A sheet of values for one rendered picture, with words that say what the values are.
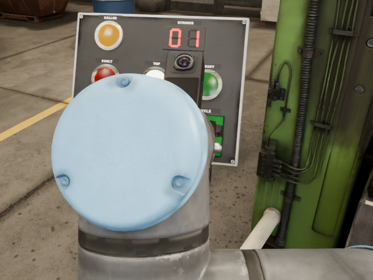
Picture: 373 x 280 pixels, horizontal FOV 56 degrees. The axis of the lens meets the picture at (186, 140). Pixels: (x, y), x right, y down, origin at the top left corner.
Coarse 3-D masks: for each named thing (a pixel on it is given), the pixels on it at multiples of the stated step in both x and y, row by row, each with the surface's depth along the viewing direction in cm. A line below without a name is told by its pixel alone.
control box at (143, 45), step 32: (96, 32) 69; (128, 32) 69; (160, 32) 68; (192, 32) 67; (224, 32) 66; (96, 64) 70; (128, 64) 69; (160, 64) 68; (224, 64) 66; (224, 96) 66; (224, 128) 66; (224, 160) 66
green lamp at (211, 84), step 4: (204, 76) 66; (208, 76) 66; (212, 76) 66; (204, 80) 66; (208, 80) 66; (212, 80) 66; (216, 80) 66; (204, 84) 66; (208, 84) 66; (212, 84) 66; (216, 84) 66; (204, 88) 66; (208, 88) 66; (212, 88) 66; (216, 88) 66; (204, 92) 66; (208, 92) 66; (212, 92) 66
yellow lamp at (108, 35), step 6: (108, 24) 69; (102, 30) 69; (108, 30) 69; (114, 30) 69; (102, 36) 69; (108, 36) 69; (114, 36) 69; (102, 42) 69; (108, 42) 69; (114, 42) 69
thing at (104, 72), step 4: (100, 68) 69; (104, 68) 69; (108, 68) 69; (100, 72) 69; (104, 72) 69; (108, 72) 69; (112, 72) 69; (96, 76) 69; (100, 76) 69; (104, 76) 69; (108, 76) 69; (96, 80) 69
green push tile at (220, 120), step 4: (208, 116) 66; (212, 116) 66; (216, 116) 66; (220, 116) 66; (212, 120) 66; (216, 120) 66; (220, 120) 66; (216, 124) 66; (220, 124) 66; (216, 140) 66; (220, 140) 66
